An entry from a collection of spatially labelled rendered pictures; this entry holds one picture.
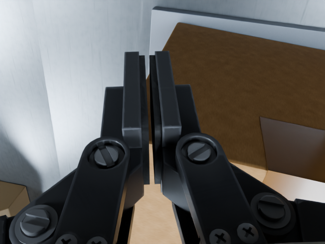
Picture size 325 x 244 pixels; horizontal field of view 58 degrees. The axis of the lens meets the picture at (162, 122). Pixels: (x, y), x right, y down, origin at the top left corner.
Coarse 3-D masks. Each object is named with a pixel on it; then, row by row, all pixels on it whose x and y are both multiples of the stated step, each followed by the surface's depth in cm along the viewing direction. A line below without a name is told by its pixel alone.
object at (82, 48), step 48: (48, 0) 44; (96, 0) 43; (144, 0) 41; (192, 0) 40; (240, 0) 39; (288, 0) 38; (48, 48) 48; (96, 48) 47; (144, 48) 45; (48, 96) 54; (96, 96) 52
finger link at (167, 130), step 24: (168, 72) 9; (168, 96) 9; (192, 96) 10; (168, 120) 8; (192, 120) 9; (168, 144) 8; (168, 168) 8; (168, 192) 9; (264, 192) 7; (264, 216) 7; (288, 216) 7
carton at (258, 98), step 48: (192, 48) 32; (240, 48) 34; (288, 48) 37; (240, 96) 24; (288, 96) 26; (240, 144) 19; (288, 144) 20; (144, 192) 20; (288, 192) 18; (144, 240) 23
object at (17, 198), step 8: (0, 184) 69; (8, 184) 69; (16, 184) 70; (0, 192) 67; (8, 192) 68; (16, 192) 68; (24, 192) 69; (0, 200) 66; (8, 200) 66; (16, 200) 67; (24, 200) 70; (0, 208) 64; (8, 208) 64; (16, 208) 67; (8, 216) 65
